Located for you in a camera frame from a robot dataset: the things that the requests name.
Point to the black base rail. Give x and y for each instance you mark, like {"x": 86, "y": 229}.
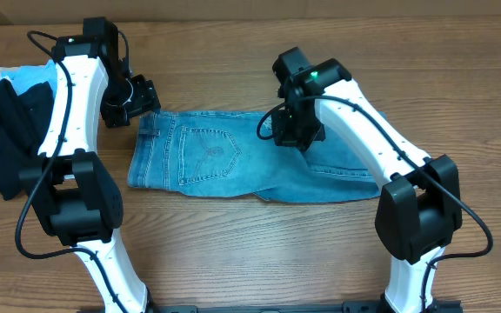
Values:
{"x": 268, "y": 308}

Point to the blue denim jeans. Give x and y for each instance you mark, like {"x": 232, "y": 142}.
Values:
{"x": 218, "y": 154}

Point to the light blue folded garment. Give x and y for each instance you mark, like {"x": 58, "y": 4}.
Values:
{"x": 29, "y": 75}

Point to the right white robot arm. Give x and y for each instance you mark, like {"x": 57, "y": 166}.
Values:
{"x": 415, "y": 221}

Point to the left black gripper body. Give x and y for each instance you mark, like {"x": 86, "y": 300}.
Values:
{"x": 129, "y": 99}

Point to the brown cardboard backboard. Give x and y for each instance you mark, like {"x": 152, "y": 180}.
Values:
{"x": 74, "y": 11}

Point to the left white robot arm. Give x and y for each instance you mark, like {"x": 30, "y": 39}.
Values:
{"x": 73, "y": 195}

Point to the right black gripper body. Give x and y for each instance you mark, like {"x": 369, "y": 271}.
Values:
{"x": 300, "y": 128}

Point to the black folded garment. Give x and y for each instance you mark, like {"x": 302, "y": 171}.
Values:
{"x": 24, "y": 120}

